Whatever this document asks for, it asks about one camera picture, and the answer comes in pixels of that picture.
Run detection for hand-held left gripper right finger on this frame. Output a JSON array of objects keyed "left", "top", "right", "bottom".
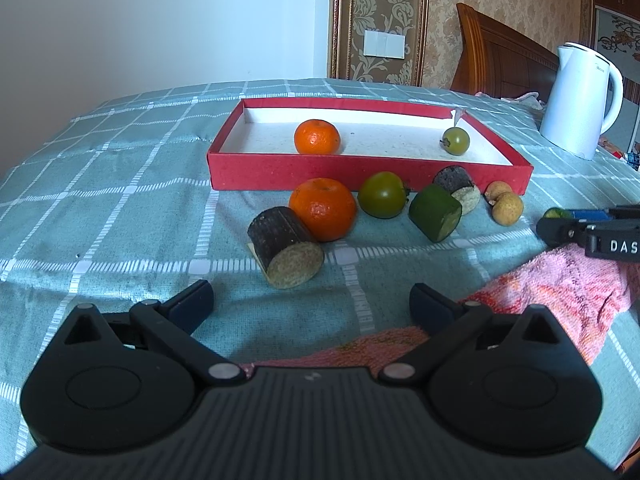
[{"left": 377, "top": 282, "right": 570, "bottom": 387}]

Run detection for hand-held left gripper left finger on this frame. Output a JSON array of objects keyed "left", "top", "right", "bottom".
[{"left": 61, "top": 279, "right": 247, "bottom": 387}]

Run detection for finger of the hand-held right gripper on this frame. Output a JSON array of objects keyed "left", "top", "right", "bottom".
[
  {"left": 536, "top": 217, "right": 640, "bottom": 261},
  {"left": 570, "top": 205, "right": 640, "bottom": 221}
]

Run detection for tan longan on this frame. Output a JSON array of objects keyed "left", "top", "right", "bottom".
[
  {"left": 491, "top": 191, "right": 525, "bottom": 227},
  {"left": 485, "top": 181, "right": 514, "bottom": 206}
]

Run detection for green sugarcane piece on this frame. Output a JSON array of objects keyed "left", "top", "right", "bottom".
[{"left": 408, "top": 183, "right": 463, "bottom": 242}]

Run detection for large dark sugarcane piece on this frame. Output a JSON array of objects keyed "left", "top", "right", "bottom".
[{"left": 247, "top": 206, "right": 326, "bottom": 290}]

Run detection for green tomato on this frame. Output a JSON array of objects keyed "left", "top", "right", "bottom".
[{"left": 357, "top": 171, "right": 408, "bottom": 219}]

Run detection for orange tangerine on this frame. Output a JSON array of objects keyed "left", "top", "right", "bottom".
[
  {"left": 294, "top": 119, "right": 342, "bottom": 156},
  {"left": 288, "top": 177, "right": 358, "bottom": 242}
]

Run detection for red shallow cardboard box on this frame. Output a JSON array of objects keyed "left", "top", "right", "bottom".
[{"left": 207, "top": 97, "right": 535, "bottom": 196}]

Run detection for pink towel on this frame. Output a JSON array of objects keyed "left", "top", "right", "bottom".
[{"left": 240, "top": 247, "right": 636, "bottom": 376}]

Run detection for red packet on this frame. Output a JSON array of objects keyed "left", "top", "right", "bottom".
[{"left": 600, "top": 137, "right": 629, "bottom": 159}]

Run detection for white electric kettle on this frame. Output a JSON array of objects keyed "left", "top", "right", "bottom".
[{"left": 539, "top": 42, "right": 625, "bottom": 161}]

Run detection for small dark sugarcane piece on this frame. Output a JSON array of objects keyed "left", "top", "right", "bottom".
[{"left": 432, "top": 165, "right": 481, "bottom": 216}]

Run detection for pale pink cloth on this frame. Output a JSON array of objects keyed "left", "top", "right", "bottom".
[{"left": 475, "top": 91, "right": 545, "bottom": 112}]

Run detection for small green stemmed fruit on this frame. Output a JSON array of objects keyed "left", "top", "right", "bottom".
[{"left": 440, "top": 126, "right": 471, "bottom": 156}]

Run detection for framed floral picture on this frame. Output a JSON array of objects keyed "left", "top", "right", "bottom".
[{"left": 592, "top": 5, "right": 640, "bottom": 68}]

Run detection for wooden headboard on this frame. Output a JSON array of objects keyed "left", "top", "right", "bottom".
[{"left": 450, "top": 2, "right": 561, "bottom": 101}]

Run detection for white light switch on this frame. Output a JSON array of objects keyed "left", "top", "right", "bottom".
[{"left": 363, "top": 29, "right": 406, "bottom": 59}]

